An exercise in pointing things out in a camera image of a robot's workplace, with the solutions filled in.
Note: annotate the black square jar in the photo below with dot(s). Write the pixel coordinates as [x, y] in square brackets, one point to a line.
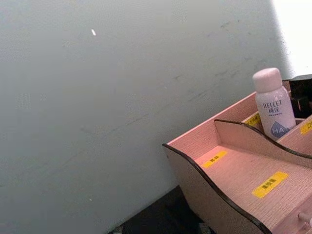
[301, 97]

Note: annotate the black table cloth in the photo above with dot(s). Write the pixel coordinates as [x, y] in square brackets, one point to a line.
[161, 217]

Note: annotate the plain pale wall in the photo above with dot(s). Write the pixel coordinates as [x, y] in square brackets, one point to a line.
[97, 97]

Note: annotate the white plastic spray bottle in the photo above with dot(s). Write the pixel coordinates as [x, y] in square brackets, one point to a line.
[274, 107]

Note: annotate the pink wooden organizer box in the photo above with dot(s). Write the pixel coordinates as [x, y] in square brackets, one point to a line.
[243, 175]

